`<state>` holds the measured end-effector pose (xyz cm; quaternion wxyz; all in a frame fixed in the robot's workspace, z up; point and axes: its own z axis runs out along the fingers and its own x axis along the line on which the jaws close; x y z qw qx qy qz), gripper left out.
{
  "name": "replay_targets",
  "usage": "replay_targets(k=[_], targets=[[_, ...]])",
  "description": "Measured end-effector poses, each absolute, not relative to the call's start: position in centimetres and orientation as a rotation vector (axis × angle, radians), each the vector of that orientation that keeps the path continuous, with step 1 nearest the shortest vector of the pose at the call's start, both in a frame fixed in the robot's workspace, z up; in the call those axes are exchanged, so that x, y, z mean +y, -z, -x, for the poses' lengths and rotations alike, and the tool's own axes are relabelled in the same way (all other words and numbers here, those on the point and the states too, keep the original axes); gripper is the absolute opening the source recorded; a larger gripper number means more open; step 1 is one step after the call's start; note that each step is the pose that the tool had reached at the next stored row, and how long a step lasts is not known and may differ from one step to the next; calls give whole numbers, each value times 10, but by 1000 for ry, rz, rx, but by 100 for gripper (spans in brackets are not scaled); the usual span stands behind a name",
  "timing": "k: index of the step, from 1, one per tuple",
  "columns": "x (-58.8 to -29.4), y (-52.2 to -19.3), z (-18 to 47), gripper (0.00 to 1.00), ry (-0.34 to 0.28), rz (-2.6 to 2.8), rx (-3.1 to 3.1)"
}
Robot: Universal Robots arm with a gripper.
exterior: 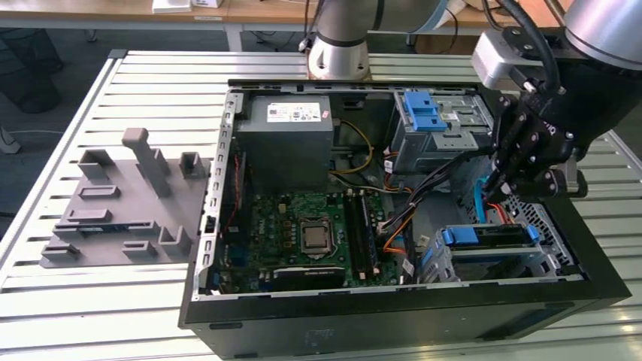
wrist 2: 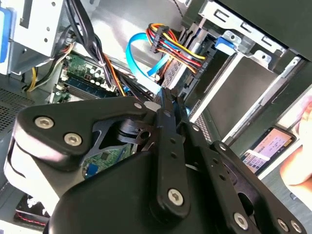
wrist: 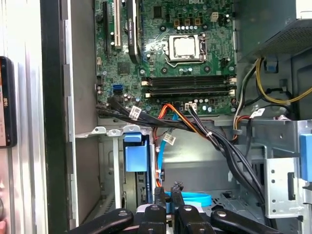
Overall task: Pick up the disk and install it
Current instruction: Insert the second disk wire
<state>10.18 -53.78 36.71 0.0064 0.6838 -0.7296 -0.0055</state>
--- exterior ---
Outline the CPU socket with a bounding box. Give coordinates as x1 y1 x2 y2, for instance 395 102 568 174
297 216 337 261

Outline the wooden desk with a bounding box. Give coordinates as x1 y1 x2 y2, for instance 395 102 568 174
42 0 507 54

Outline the green motherboard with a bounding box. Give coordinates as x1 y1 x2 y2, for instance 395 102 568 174
220 190 417 294

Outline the metal drive cage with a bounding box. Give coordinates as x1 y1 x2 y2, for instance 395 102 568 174
389 89 503 176

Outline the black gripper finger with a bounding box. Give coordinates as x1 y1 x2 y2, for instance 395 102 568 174
483 94 542 204
500 167 575 204

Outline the large white box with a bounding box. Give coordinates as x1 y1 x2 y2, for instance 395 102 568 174
151 0 192 14

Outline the black RAM slot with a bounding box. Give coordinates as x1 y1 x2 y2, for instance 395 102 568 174
345 190 369 281
356 190 381 278

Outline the grey parts rack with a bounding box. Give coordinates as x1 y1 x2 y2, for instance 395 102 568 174
38 126 212 270

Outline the red disk wire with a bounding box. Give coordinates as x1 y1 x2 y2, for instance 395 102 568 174
491 202 523 229

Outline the thin red case wire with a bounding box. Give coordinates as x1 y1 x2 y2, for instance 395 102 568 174
228 153 247 230

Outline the grey power supply unit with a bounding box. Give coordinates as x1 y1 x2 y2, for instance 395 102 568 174
235 93 336 193

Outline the silver CPU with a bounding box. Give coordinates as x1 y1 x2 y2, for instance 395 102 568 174
303 227 332 251

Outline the blue drive latch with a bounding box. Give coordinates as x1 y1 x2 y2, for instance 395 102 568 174
401 91 447 132

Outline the black PC case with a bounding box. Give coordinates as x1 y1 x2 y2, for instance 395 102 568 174
179 77 631 360

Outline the blue disk wire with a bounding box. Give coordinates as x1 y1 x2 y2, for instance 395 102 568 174
472 175 498 225

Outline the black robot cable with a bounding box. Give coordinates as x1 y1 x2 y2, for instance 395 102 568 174
480 0 566 95

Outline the black graphics card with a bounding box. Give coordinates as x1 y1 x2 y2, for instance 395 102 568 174
269 265 347 290

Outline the yellow wire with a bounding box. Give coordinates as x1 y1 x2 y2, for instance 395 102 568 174
328 120 375 176

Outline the white floor stand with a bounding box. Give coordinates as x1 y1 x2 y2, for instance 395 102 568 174
0 126 22 154

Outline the orange wire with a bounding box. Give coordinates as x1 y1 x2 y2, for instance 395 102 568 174
381 225 409 257

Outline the black wire bundle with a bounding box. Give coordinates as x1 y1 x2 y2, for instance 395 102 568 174
380 146 498 232

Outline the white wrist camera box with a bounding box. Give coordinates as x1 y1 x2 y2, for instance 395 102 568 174
470 29 546 89

